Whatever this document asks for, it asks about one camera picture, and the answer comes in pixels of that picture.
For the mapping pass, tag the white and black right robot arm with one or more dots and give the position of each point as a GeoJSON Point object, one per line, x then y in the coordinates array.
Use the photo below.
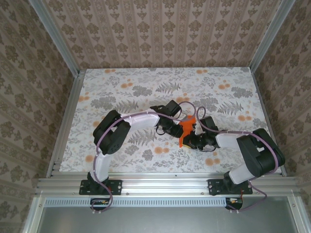
{"type": "Point", "coordinates": [228, 140]}

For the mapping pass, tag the aluminium frame post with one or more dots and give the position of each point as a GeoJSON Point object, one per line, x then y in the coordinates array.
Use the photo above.
{"type": "Point", "coordinates": [271, 36]}
{"type": "Point", "coordinates": [57, 36]}

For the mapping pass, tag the aluminium side rail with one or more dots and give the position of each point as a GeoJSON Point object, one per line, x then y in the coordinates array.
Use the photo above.
{"type": "Point", "coordinates": [65, 121]}
{"type": "Point", "coordinates": [265, 106]}

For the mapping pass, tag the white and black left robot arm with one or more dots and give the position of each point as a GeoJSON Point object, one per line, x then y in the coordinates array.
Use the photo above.
{"type": "Point", "coordinates": [143, 120]}

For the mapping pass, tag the floral patterned table cover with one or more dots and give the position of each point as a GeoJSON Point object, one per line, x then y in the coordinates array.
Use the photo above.
{"type": "Point", "coordinates": [145, 80]}

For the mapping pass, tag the grey metal sheet panel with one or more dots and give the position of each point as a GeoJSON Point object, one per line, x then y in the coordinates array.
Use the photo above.
{"type": "Point", "coordinates": [165, 221]}

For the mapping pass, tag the black connector board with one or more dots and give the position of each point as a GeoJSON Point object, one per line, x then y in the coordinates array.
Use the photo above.
{"type": "Point", "coordinates": [99, 202]}
{"type": "Point", "coordinates": [235, 205]}

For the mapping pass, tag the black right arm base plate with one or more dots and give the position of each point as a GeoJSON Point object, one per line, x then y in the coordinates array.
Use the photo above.
{"type": "Point", "coordinates": [215, 187]}

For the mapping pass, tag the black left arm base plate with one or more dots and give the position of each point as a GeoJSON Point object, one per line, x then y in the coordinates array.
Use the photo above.
{"type": "Point", "coordinates": [116, 187]}

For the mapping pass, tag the aluminium cross rail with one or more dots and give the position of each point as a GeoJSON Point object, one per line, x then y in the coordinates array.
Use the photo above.
{"type": "Point", "coordinates": [165, 185]}

